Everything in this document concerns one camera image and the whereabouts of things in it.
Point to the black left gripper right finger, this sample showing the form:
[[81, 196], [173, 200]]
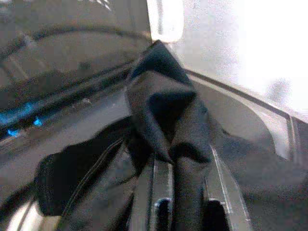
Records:
[[221, 192]]

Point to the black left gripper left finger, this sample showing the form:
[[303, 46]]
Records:
[[158, 190]]

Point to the dark blue garment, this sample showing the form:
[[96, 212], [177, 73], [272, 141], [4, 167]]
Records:
[[168, 108]]

